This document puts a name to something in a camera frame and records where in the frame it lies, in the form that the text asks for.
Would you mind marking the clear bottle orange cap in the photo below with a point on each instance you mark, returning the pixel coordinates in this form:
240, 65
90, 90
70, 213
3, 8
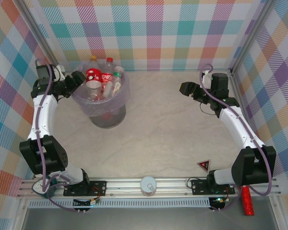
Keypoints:
93, 74

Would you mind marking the short clear bottle red label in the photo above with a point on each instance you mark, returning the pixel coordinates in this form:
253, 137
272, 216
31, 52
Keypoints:
93, 89

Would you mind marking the slim clear bottle red label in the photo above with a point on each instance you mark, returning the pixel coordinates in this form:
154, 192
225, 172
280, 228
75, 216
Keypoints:
106, 76

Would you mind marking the small bottle green cap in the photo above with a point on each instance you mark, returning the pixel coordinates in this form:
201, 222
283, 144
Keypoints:
117, 82

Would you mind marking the bin with purple bag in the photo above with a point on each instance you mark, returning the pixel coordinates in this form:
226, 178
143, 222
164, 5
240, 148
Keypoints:
108, 119

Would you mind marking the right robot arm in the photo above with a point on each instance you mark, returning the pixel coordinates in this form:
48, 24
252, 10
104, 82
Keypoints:
240, 129

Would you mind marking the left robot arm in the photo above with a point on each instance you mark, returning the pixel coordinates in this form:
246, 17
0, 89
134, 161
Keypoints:
43, 115

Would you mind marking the red black triangle sign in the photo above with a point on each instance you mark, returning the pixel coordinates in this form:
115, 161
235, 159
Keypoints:
204, 165

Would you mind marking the green alarm clock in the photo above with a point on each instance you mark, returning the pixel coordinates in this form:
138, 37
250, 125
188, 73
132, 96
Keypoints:
39, 188

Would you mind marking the silver tin can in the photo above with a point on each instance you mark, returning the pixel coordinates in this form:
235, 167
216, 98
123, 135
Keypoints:
148, 185

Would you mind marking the small black controller board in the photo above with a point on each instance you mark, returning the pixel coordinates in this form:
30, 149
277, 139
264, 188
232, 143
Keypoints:
81, 203
218, 201

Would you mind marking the red glitter microphone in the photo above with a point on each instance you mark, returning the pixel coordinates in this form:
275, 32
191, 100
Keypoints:
248, 203

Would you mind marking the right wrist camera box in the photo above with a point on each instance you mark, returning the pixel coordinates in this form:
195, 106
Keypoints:
206, 80

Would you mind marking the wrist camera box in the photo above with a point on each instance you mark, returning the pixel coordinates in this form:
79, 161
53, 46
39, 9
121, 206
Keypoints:
60, 70
206, 80

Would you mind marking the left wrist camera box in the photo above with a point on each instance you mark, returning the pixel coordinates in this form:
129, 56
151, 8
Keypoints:
60, 70

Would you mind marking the aluminium frame post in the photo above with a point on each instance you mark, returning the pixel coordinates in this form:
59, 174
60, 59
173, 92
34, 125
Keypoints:
252, 36
38, 33

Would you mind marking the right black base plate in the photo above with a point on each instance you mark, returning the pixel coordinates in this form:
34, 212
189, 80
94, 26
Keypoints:
199, 187

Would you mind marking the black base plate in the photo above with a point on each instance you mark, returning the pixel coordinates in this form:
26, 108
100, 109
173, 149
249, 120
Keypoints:
98, 187
199, 187

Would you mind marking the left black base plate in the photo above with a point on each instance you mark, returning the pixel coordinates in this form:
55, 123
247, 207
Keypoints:
98, 187

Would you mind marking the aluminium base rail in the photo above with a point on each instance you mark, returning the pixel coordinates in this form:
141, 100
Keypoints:
124, 185

